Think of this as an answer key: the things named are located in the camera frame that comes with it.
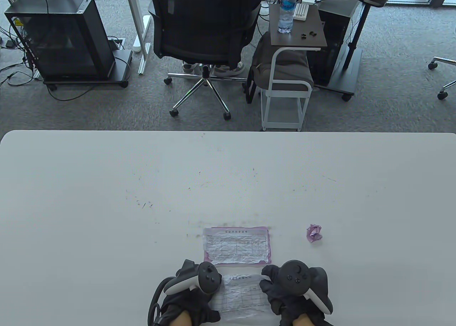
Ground person's left hand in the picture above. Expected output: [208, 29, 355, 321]
[162, 290, 221, 326]

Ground person's right hand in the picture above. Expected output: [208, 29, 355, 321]
[259, 264, 334, 326]

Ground black and white controller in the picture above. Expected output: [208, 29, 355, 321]
[277, 259, 333, 314]
[148, 259, 221, 326]

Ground white paper invoice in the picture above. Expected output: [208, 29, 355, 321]
[203, 228, 269, 265]
[210, 274, 273, 321]

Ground pink paper invoice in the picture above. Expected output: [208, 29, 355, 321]
[306, 224, 323, 243]
[203, 226, 272, 266]

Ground grey bag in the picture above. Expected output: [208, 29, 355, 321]
[246, 32, 315, 104]

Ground black computer tower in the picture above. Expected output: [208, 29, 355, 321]
[308, 0, 360, 86]

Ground black wheeled platform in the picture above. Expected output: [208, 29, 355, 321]
[43, 49, 133, 91]

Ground black mesh office chair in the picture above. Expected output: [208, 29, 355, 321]
[147, 0, 263, 121]
[427, 57, 456, 100]

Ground black standing desk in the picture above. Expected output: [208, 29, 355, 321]
[313, 0, 401, 101]

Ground white desk leg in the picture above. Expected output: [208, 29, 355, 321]
[124, 0, 152, 75]

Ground clear plastic water bottle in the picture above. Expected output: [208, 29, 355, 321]
[278, 0, 297, 34]

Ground black computer case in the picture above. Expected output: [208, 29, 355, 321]
[4, 0, 115, 80]

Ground brown side table white frame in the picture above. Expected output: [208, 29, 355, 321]
[261, 3, 327, 131]

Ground black floor cables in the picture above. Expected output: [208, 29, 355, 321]
[0, 23, 47, 88]

